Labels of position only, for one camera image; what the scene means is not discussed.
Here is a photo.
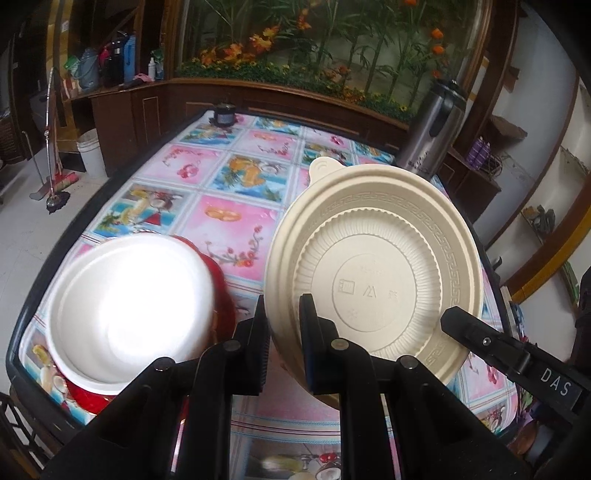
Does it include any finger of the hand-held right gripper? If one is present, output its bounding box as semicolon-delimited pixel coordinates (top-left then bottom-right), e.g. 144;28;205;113
440;305;533;378

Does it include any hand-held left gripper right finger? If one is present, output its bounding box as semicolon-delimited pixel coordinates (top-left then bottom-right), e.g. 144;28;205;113
299;292;532;480

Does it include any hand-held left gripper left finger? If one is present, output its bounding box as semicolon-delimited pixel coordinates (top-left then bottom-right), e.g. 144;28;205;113
41;294;271;480

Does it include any large red scalloped plate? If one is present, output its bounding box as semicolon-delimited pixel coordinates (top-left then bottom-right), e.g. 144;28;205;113
65;233;238;416

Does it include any large beige ribbed bowl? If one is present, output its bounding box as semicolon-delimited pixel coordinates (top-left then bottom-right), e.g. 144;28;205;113
265;156;483;409

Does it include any white foam bowl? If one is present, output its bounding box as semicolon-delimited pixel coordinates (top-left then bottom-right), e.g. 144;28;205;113
46;233;218;400

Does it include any fruit print tablecloth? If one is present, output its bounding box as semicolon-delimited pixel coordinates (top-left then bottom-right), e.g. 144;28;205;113
21;111;522;480

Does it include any dark tool pile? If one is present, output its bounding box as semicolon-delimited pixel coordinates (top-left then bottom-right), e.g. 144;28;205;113
524;205;557;236

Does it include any stainless steel kettle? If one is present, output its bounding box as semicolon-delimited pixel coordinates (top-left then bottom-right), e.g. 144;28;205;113
394;79;467;178

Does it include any small black jar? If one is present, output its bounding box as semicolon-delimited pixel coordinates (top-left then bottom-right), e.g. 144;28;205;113
210;102;237;127

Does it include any white bucket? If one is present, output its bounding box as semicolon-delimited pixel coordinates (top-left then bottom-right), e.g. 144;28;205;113
76;128;108;180

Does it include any brown wooden cabinet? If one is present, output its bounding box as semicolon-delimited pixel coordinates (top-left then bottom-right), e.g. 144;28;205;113
60;76;502;208

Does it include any mop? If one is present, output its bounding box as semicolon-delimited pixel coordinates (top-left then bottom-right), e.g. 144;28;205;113
30;67;78;213

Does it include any glass cabinet with artificial flowers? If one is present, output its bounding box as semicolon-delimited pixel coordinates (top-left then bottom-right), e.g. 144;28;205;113
175;0;490;123

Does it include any black jug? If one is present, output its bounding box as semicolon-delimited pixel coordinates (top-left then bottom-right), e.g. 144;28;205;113
99;41;125;86

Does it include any grey-blue jug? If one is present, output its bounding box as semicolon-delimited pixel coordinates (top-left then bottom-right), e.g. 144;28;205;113
78;48;100;90

